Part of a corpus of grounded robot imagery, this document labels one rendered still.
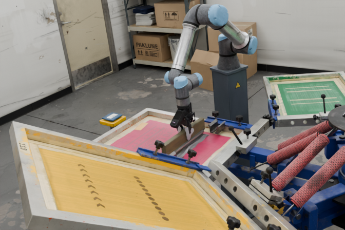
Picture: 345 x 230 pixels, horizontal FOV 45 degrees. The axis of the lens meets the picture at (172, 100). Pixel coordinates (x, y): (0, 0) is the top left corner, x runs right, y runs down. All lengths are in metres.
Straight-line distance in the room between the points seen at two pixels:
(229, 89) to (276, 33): 3.42
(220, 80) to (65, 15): 3.90
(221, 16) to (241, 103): 0.77
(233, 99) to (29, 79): 3.69
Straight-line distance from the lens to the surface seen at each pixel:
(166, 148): 2.21
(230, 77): 2.77
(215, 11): 2.34
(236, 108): 2.88
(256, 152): 2.11
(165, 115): 2.73
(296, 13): 5.97
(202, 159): 2.24
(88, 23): 6.66
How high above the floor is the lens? 2.10
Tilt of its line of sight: 22 degrees down
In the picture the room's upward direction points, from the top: 7 degrees counter-clockwise
